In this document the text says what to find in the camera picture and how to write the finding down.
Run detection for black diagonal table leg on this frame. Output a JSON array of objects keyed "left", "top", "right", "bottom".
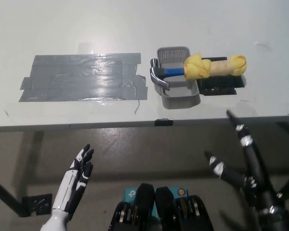
[{"left": 0, "top": 173, "right": 27, "bottom": 217}]

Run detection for gray perforated plastic container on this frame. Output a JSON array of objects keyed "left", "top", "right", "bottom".
[{"left": 156, "top": 46, "right": 201, "bottom": 110}]

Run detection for black tape patch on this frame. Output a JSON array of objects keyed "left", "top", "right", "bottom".
[{"left": 197, "top": 56, "right": 247, "bottom": 97}]

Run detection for hammer with yellow sponge grip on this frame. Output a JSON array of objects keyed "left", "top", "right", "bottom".
[{"left": 149, "top": 54, "right": 248, "bottom": 91}]

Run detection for black table leg bracket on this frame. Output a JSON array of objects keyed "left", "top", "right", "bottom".
[{"left": 21, "top": 193, "right": 53, "bottom": 217}]

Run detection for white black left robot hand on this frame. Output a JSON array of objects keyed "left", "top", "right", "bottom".
[{"left": 52, "top": 143, "right": 95, "bottom": 221}]

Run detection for small black tape strip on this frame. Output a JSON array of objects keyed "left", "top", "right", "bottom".
[{"left": 155, "top": 118, "right": 174, "bottom": 127}]

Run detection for grey duct tape patch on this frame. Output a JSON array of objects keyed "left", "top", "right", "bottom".
[{"left": 18, "top": 52, "right": 149, "bottom": 103}]

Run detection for black robot legs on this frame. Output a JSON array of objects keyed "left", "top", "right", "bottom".
[{"left": 108, "top": 183, "right": 214, "bottom": 231}]

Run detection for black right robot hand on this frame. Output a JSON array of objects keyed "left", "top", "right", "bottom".
[{"left": 204, "top": 109, "right": 289, "bottom": 215}]

